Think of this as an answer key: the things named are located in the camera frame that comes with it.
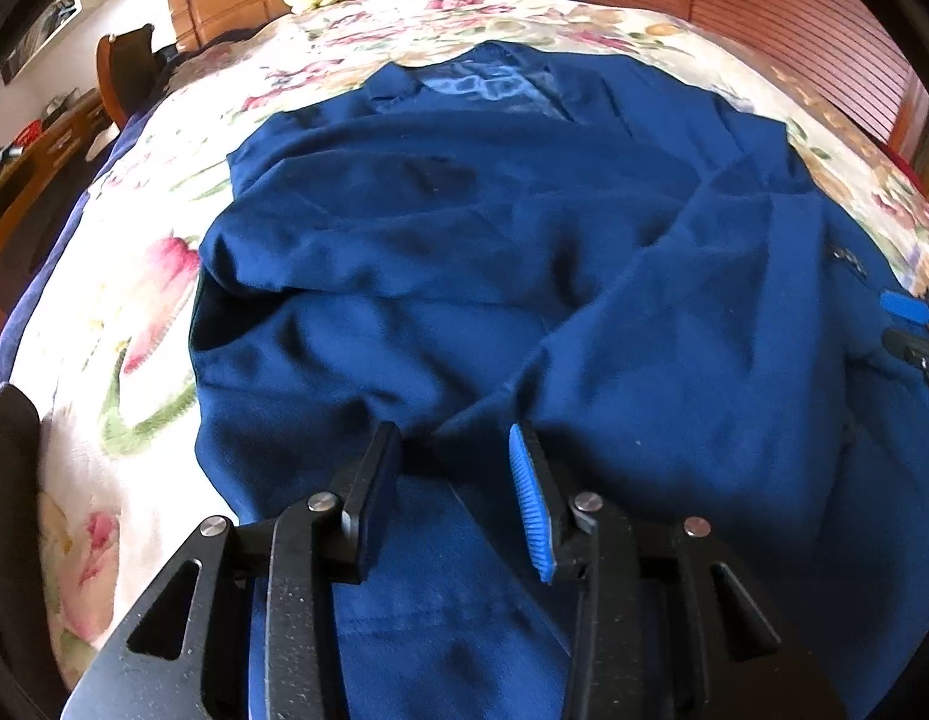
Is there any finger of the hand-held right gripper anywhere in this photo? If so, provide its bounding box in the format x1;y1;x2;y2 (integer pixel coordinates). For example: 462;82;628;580
879;290;927;323
882;328;929;376

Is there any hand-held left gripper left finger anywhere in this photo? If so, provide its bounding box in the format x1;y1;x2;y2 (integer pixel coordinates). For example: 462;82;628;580
59;421;403;720

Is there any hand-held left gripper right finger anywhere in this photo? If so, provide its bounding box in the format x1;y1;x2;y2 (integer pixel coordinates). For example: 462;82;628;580
510;424;841;720

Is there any blue blazer jacket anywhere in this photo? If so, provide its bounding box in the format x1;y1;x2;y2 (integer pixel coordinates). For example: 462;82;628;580
190;41;929;720

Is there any pile of black clothes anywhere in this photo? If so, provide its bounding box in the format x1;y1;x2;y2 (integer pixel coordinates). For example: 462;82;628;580
0;382;49;720

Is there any wooden slatted wardrobe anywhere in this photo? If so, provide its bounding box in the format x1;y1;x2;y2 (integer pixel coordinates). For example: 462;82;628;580
543;0;929;166

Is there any floral blanket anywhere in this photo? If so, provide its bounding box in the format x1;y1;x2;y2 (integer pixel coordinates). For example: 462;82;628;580
0;0;929;691

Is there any wooden desk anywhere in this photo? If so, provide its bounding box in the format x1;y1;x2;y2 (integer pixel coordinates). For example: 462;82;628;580
0;88;122;275

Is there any wooden chair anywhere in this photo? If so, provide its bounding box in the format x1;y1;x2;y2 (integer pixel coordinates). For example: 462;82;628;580
97;25;160;130

